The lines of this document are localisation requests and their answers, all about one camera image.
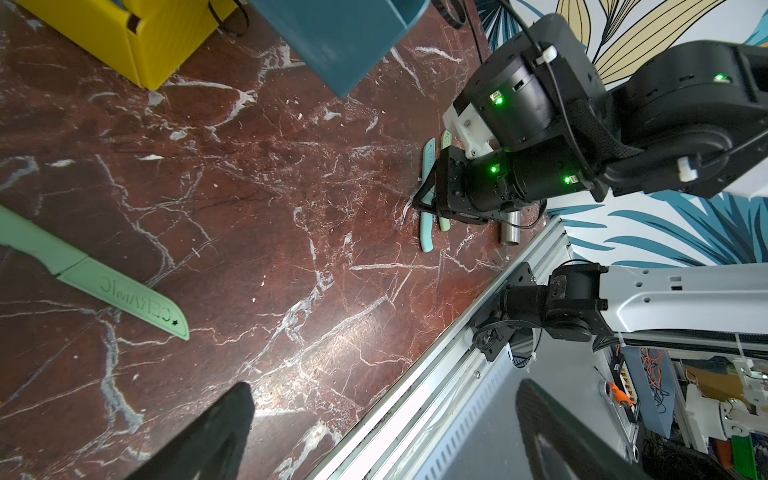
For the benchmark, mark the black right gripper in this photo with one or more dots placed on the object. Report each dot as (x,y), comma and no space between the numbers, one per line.
(507,180)

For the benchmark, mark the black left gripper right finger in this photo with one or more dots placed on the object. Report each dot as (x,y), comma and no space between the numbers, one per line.
(560,446)

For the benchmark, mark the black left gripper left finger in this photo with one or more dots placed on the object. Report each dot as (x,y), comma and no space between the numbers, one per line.
(211,447)

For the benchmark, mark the teal drawer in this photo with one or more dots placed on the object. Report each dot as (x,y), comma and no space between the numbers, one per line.
(341,41)

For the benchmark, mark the yellow bottom drawer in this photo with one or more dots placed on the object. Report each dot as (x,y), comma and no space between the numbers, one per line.
(145,41)

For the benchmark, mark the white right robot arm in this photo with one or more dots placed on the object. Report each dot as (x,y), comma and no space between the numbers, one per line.
(535,122)

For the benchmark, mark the grey metal cylinder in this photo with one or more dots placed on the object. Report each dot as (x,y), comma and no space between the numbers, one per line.
(510,235)

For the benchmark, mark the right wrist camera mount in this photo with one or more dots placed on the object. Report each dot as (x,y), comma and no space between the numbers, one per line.
(470,128)

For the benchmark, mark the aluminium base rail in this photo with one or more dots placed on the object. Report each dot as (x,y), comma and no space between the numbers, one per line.
(452,415)

